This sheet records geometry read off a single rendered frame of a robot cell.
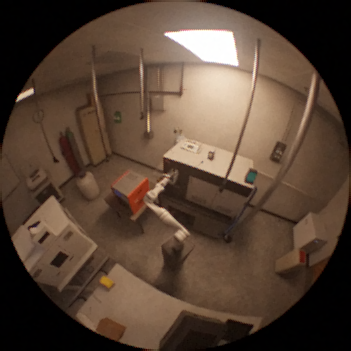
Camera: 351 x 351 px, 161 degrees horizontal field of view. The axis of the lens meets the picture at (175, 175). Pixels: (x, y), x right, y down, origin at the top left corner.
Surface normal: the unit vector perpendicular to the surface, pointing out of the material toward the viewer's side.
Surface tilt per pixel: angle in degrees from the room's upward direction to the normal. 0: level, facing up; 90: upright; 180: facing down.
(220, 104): 90
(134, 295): 0
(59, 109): 90
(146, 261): 0
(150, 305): 0
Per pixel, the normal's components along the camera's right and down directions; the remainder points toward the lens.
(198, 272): 0.05, -0.75
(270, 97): -0.46, 0.57
